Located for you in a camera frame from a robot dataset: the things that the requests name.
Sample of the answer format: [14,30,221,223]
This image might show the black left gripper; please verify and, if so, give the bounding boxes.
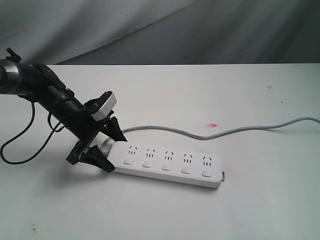
[65,99,127,173]

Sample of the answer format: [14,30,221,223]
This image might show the white five-outlet power strip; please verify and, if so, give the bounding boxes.
[107,141,225,189]

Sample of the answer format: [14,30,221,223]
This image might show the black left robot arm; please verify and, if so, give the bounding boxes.
[0,48,126,173]

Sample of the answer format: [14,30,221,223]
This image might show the grey backdrop cloth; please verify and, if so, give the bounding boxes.
[0,0,320,65]

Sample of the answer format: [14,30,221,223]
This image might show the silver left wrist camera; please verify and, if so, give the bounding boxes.
[89,91,117,122]

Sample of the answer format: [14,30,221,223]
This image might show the grey power cable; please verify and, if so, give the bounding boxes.
[99,116,320,158]

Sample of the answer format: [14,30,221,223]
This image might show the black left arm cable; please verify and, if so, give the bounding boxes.
[0,97,63,165]

